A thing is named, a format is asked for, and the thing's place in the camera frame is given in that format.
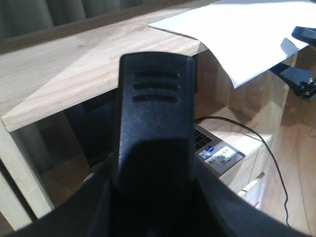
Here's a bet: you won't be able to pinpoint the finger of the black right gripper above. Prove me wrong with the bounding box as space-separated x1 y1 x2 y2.
291 26 316 45
270 63 316 102

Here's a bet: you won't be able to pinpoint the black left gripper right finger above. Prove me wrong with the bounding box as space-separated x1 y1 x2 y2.
195 158 306 237

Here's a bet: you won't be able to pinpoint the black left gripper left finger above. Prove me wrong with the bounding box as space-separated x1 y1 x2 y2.
10 154 115 237

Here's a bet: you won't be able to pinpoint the white paper sheets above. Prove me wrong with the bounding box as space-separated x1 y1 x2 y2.
151 0 316 87

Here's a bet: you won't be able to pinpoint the wooden shelf unit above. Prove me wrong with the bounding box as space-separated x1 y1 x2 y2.
0 0 316 237

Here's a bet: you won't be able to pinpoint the white label sticker right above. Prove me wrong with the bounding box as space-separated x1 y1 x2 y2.
204 146 244 174

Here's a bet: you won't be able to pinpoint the blue intel stickers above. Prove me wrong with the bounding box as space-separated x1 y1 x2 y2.
198 146 215 159

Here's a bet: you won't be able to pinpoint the silver laptop black keyboard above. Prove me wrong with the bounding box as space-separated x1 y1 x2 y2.
64 95 245 176

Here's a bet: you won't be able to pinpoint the black cable right of laptop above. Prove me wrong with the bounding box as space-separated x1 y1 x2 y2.
195 116 298 226

